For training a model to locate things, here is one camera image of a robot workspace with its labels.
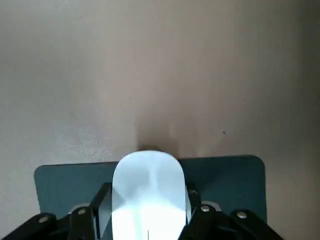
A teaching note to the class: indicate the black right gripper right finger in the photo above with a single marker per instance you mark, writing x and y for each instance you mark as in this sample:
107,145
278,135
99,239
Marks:
212,225

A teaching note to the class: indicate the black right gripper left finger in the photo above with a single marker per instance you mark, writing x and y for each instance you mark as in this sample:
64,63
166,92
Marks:
75,225

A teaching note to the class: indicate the white computer mouse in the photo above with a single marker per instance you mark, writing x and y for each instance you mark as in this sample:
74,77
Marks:
150,180

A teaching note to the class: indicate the black mouse pad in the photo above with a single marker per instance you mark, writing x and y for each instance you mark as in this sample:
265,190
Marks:
237,180

